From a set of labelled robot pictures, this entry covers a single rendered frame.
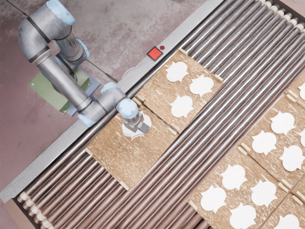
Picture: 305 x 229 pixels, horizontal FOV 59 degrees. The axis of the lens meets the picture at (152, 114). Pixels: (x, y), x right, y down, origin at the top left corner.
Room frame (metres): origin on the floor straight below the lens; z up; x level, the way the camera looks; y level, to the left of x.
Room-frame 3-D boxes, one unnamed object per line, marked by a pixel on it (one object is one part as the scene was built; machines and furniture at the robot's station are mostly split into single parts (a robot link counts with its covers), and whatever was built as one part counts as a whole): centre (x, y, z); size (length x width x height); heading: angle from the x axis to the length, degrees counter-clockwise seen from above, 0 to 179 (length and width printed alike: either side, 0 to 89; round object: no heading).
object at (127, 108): (0.37, 0.10, 1.31); 0.09 x 0.08 x 0.11; 32
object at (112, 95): (0.45, 0.17, 1.31); 0.11 x 0.11 x 0.08; 32
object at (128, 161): (0.31, 0.14, 0.93); 0.41 x 0.35 x 0.02; 129
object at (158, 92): (0.57, -0.18, 0.93); 0.41 x 0.35 x 0.02; 129
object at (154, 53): (0.84, -0.08, 0.92); 0.06 x 0.06 x 0.01; 36
